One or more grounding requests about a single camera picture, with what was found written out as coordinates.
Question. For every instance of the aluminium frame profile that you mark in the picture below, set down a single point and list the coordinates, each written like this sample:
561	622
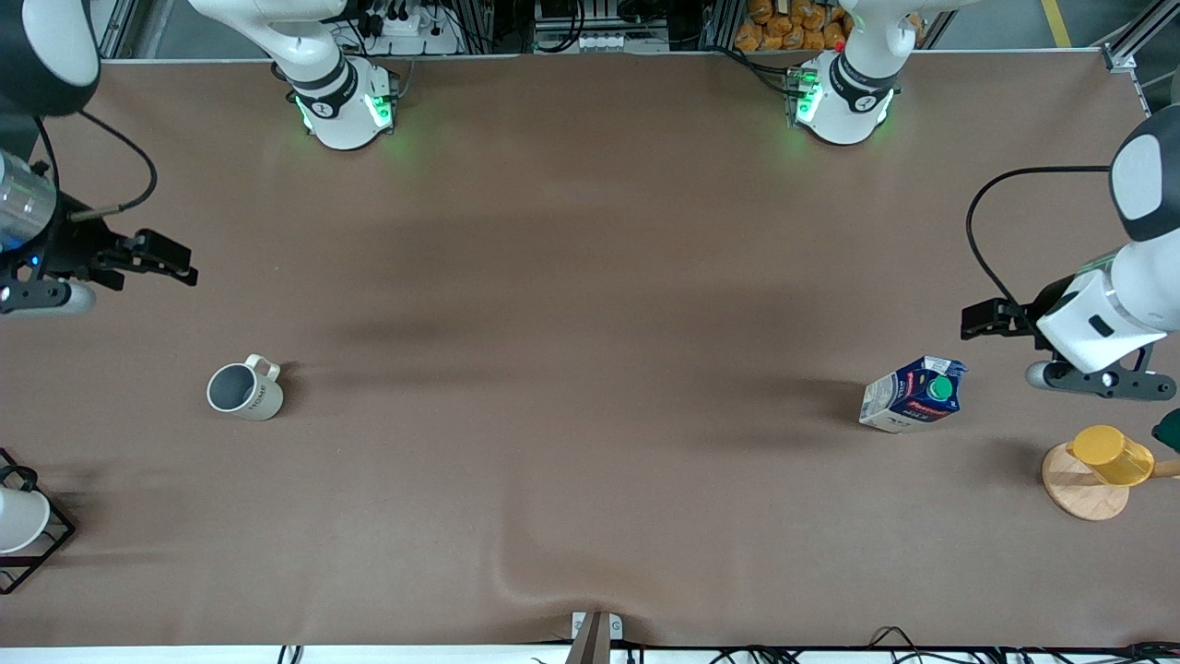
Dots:
1134	41

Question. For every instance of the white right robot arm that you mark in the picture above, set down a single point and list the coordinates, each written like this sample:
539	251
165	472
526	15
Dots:
341	111

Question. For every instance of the round wooden mug stand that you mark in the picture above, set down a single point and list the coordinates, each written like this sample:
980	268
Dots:
1083	493

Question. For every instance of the white power strip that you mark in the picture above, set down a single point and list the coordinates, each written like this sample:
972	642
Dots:
410	28

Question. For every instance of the dark green cup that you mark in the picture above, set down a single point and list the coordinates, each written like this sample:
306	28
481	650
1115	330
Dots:
1169	432

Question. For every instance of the white terminal block strip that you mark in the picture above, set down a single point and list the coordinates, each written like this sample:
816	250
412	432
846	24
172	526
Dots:
599	41

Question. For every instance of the yellow cup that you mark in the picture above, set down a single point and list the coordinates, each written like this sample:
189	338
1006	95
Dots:
1111	454

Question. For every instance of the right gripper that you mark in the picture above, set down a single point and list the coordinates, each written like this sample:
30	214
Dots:
72	248

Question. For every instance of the white cup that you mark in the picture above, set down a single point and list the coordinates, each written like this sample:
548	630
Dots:
20	518

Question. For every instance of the bag of orange buns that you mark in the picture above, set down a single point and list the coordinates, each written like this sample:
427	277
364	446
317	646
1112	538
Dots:
793	28

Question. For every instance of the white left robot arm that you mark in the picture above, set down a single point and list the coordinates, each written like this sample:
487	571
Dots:
848	111

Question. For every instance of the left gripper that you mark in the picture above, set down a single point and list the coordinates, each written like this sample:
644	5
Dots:
1030	316

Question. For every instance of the blue and white milk carton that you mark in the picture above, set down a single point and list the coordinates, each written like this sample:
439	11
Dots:
908	397

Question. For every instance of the brown table mat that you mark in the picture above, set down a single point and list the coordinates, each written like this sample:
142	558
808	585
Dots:
590	480

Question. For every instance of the beige mug with grey inside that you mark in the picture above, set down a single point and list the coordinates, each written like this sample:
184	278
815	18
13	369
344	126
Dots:
244	392

